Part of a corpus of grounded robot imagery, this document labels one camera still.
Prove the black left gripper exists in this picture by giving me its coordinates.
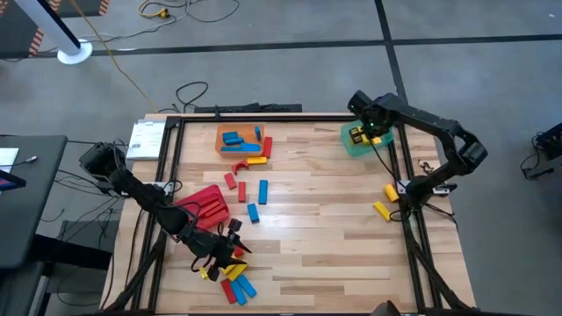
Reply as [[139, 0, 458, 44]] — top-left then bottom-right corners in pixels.
[[178, 218, 253, 283]]

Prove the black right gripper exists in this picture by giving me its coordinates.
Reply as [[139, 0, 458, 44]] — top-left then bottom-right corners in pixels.
[[347, 90, 397, 147]]

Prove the red plastic bin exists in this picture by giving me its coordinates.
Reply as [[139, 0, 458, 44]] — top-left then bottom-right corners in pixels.
[[173, 183, 231, 232]]

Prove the green plastic bin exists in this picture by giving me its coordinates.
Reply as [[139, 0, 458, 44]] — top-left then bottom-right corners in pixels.
[[340, 118, 395, 158]]

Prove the orange plastic bin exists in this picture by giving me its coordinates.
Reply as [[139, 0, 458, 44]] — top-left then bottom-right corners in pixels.
[[214, 123, 267, 161]]

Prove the black power strip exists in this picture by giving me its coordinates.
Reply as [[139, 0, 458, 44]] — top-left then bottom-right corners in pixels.
[[194, 103, 303, 114]]

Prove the white paper booklet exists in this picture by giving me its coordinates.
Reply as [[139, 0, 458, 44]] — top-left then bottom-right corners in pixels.
[[126, 118, 167, 161]]

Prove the black floor device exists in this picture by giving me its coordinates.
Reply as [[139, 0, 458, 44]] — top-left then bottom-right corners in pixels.
[[519, 121, 562, 181]]

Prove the black desk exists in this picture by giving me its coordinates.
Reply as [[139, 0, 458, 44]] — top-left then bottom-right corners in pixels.
[[0, 134, 69, 269]]

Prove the dark tablet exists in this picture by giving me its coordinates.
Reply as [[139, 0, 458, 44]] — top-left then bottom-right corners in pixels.
[[0, 169, 27, 192]]

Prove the white paper sheet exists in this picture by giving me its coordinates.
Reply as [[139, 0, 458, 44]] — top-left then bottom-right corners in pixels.
[[0, 147, 21, 175]]

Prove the white pillar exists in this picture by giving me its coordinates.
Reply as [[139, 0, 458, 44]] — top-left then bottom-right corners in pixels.
[[12, 0, 94, 66]]

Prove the black hazard-striped platform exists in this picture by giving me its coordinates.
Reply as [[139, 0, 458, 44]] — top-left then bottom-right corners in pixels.
[[0, 0, 48, 59], [43, 0, 111, 18]]

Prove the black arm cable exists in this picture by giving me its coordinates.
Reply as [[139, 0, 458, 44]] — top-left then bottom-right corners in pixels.
[[371, 140, 458, 223]]

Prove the black looped floor cable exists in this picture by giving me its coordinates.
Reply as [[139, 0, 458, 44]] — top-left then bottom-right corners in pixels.
[[156, 81, 210, 114]]

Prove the long yellow cable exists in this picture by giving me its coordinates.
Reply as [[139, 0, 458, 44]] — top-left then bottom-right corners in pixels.
[[69, 0, 159, 113]]

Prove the grey usb cable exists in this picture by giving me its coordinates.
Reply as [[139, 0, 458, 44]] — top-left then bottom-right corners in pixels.
[[0, 154, 40, 169]]

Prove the yellow plug cord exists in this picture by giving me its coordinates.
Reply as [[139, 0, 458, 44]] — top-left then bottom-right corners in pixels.
[[138, 0, 171, 20]]

